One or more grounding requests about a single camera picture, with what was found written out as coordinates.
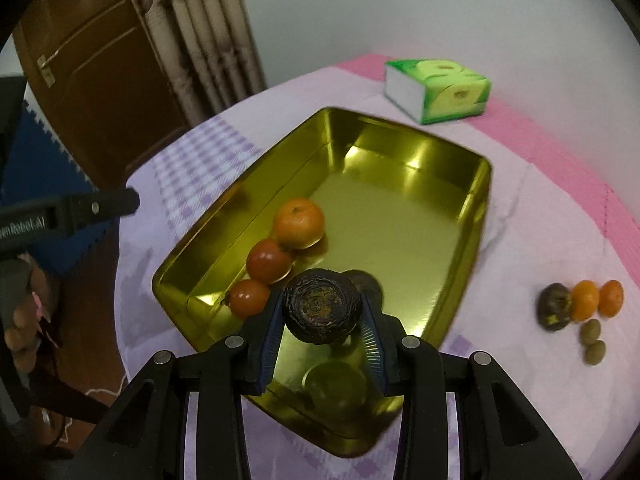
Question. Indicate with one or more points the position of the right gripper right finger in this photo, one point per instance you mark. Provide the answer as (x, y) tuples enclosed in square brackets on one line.
[(500, 433)]

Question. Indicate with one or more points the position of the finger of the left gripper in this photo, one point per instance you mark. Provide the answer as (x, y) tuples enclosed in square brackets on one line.
[(76, 212)]

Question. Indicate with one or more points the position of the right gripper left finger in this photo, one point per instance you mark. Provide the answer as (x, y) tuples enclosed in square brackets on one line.
[(143, 434)]

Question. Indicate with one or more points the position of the brown longan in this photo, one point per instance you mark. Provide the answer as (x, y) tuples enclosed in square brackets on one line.
[(590, 332), (594, 353)]

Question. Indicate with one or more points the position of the dark mangosteen with calyx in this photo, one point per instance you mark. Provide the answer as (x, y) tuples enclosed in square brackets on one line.
[(553, 307)]

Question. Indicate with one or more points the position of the yellow-orange mandarin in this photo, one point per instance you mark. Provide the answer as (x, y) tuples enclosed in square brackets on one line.
[(585, 300)]

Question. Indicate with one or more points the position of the small red tomato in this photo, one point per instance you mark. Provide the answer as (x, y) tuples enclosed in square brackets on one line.
[(247, 298)]

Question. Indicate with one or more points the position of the dark passion fruit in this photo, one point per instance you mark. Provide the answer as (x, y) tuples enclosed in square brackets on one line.
[(321, 306)]

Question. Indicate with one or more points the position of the large orange mandarin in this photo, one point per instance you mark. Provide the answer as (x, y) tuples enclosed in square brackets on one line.
[(299, 223)]

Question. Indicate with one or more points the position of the person hand at left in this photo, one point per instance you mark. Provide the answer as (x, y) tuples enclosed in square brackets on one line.
[(26, 298)]

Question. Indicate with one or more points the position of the pink purple checked tablecloth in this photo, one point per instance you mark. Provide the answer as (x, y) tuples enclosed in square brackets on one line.
[(549, 219)]

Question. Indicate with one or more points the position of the brown wooden door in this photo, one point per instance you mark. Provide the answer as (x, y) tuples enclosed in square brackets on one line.
[(99, 84)]

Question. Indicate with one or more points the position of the gold rectangular tin tray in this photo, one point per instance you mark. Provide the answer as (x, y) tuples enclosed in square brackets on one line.
[(405, 211)]

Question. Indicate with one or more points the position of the beige pleated curtain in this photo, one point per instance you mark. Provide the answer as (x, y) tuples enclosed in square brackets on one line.
[(206, 50)]

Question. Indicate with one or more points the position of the green tissue box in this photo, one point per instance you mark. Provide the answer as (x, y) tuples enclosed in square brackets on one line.
[(433, 90)]

